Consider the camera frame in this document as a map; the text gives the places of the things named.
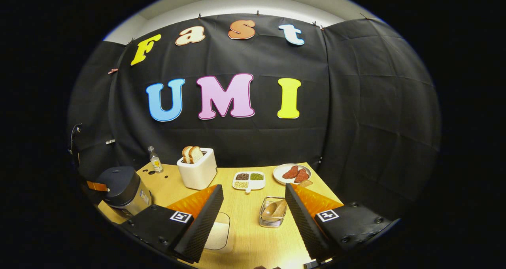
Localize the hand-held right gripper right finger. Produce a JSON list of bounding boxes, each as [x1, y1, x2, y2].
[[285, 183, 400, 266]]

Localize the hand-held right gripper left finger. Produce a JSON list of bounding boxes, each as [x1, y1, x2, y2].
[[119, 184, 225, 264]]

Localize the dark rice cooker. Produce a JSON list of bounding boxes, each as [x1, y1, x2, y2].
[[96, 166, 153, 219]]

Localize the wire chopstick holder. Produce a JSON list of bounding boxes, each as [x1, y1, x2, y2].
[[259, 197, 287, 228]]

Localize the clear plastic container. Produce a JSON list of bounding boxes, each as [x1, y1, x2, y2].
[[204, 211, 230, 250]]

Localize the white toaster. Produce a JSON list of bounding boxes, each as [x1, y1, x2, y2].
[[177, 148, 218, 190]]

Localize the white round plate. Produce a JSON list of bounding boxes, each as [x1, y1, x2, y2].
[[273, 164, 312, 185]]

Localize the white divided dish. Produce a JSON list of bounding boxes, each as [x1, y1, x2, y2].
[[232, 171, 266, 193]]

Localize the small clear bottle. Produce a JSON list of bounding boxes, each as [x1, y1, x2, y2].
[[147, 146, 163, 173]]

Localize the black backdrop cloth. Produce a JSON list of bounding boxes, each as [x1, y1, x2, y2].
[[67, 13, 441, 222]]

